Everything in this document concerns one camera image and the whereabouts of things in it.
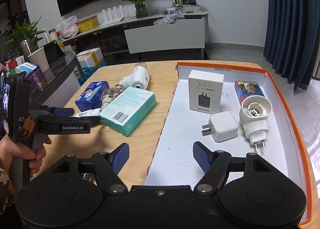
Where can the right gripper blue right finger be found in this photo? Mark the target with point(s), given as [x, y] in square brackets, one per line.
[203, 156]

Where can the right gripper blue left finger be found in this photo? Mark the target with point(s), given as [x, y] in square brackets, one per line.
[119, 157]

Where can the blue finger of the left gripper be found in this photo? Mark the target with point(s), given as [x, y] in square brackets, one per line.
[94, 120]
[61, 111]

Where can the white small labelled bottle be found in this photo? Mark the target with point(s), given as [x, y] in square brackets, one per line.
[90, 112]

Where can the blue tin with cartoon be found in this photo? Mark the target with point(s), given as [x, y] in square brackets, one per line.
[90, 98]

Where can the clear repellent refill bottle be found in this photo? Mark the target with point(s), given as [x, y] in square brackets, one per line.
[108, 96]

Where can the teal green product box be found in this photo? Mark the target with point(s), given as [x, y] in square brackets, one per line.
[127, 111]

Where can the white square wall charger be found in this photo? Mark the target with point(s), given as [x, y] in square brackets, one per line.
[221, 126]

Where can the white plug-in heater with bottle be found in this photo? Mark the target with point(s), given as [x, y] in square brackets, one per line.
[139, 78]

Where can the white plug-in repellent heater green button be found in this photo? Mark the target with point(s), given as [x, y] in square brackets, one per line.
[253, 116]

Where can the white power adapter box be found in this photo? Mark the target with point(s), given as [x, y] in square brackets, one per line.
[205, 91]

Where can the blue red playing card pack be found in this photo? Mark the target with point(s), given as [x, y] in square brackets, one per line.
[245, 89]

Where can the person's left hand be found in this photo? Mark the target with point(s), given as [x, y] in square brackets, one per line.
[10, 149]

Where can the purple patterned gift box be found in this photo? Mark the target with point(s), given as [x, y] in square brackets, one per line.
[22, 81]

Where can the blue plastic floor bag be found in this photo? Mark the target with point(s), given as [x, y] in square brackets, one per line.
[88, 71]

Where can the black glass round side table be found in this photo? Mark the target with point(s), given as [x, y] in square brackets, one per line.
[60, 82]

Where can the paper cup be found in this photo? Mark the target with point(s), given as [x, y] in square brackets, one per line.
[39, 58]

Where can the orange white cardboard box tray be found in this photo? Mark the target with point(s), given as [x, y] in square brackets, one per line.
[231, 108]

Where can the white yellow floor carton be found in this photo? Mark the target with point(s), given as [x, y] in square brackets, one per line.
[90, 58]

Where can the person's left camouflage sleeve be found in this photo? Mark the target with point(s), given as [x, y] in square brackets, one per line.
[7, 191]

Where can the white plastic bag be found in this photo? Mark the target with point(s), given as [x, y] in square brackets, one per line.
[68, 27]

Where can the white TV console cabinet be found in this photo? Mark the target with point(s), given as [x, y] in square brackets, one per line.
[142, 36]

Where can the yellow cardboard box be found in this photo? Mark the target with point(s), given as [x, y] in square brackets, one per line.
[88, 23]

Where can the white wifi router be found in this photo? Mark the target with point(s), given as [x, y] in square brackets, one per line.
[112, 15]

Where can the clear plastic bag on console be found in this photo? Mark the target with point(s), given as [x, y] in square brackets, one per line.
[168, 19]

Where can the dark blue curtain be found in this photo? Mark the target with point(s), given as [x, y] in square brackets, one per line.
[292, 39]

